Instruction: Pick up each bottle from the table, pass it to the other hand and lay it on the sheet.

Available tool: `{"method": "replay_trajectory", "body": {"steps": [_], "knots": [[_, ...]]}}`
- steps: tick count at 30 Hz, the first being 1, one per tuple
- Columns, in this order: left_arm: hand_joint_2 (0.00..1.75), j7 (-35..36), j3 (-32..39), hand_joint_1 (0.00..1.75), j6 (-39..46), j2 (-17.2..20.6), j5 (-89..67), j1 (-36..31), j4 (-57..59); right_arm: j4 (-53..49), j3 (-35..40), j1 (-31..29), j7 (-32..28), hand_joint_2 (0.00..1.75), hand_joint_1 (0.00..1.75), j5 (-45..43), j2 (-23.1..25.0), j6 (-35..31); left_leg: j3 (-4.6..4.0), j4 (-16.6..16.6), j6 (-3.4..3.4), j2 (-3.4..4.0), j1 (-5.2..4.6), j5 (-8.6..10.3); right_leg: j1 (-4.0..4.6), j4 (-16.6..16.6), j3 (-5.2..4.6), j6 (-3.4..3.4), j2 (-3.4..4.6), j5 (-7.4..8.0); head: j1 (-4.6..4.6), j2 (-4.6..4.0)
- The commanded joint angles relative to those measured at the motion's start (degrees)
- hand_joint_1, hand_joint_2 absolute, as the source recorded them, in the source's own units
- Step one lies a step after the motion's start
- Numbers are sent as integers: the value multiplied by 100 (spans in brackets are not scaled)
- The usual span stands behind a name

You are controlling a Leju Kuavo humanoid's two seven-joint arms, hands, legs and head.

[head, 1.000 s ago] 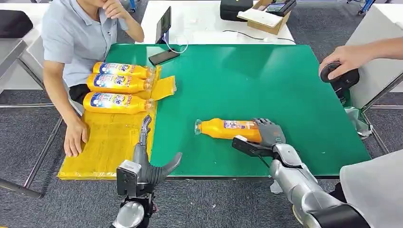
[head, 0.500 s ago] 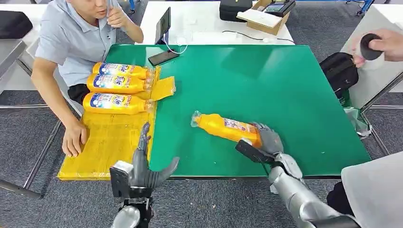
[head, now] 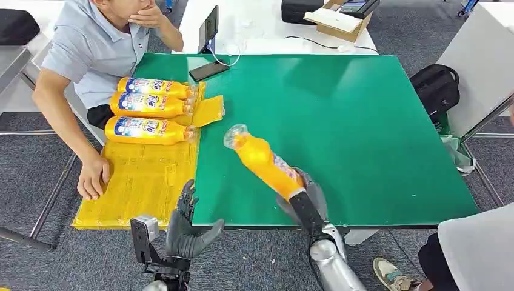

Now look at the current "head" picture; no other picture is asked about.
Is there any white metal frame table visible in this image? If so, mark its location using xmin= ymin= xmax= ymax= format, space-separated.
xmin=435 ymin=2 xmax=514 ymax=207

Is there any black device with screen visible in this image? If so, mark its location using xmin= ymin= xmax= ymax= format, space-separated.
xmin=339 ymin=0 xmax=380 ymax=19

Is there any clear plastic bag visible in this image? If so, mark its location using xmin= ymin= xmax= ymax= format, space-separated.
xmin=440 ymin=134 xmax=476 ymax=175

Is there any orange drink bottle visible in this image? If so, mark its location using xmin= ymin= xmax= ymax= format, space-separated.
xmin=109 ymin=91 xmax=196 ymax=119
xmin=223 ymin=123 xmax=307 ymax=202
xmin=116 ymin=77 xmax=198 ymax=101
xmin=104 ymin=116 xmax=198 ymax=146

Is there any white charging cable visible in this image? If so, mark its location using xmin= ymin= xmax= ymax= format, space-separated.
xmin=207 ymin=39 xmax=242 ymax=67

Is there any thin black cable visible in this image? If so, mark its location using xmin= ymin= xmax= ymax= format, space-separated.
xmin=284 ymin=36 xmax=378 ymax=53

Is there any blue metal frame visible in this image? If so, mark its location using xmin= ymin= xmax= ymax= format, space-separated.
xmin=458 ymin=0 xmax=481 ymax=18

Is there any seated person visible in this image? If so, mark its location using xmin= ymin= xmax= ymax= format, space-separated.
xmin=32 ymin=0 xmax=185 ymax=201

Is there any standing person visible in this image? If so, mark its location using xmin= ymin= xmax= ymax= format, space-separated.
xmin=372 ymin=202 xmax=514 ymax=291

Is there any black backpack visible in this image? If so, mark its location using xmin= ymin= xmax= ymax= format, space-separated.
xmin=409 ymin=64 xmax=461 ymax=121

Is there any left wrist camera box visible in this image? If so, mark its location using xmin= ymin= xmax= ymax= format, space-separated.
xmin=130 ymin=215 xmax=161 ymax=265

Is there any grey metal frame table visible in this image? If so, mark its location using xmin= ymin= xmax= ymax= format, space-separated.
xmin=0 ymin=45 xmax=79 ymax=253

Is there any green table mat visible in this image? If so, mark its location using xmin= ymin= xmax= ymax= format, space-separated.
xmin=132 ymin=53 xmax=479 ymax=228

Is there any black standing tablet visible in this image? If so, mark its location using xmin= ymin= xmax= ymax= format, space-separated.
xmin=197 ymin=4 xmax=219 ymax=54

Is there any yellow sheet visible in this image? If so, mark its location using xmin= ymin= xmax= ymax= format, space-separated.
xmin=71 ymin=80 xmax=225 ymax=230

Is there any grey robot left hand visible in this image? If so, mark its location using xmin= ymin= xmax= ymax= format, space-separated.
xmin=164 ymin=179 xmax=225 ymax=260

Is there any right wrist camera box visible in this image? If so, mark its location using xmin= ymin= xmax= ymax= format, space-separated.
xmin=288 ymin=190 xmax=326 ymax=238

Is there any cardboard box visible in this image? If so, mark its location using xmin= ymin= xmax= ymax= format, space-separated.
xmin=304 ymin=0 xmax=374 ymax=43

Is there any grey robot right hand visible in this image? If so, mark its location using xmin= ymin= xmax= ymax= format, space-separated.
xmin=276 ymin=167 xmax=329 ymax=226

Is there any black seat cushion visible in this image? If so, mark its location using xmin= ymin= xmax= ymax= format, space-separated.
xmin=0 ymin=8 xmax=41 ymax=46

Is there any black smartphone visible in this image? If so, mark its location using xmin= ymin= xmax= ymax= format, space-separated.
xmin=189 ymin=60 xmax=230 ymax=82

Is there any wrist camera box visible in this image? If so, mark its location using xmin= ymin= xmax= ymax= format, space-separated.
xmin=130 ymin=215 xmax=161 ymax=265
xmin=288 ymin=190 xmax=326 ymax=238

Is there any black pouch bag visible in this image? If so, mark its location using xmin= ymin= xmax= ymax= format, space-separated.
xmin=281 ymin=0 xmax=325 ymax=25

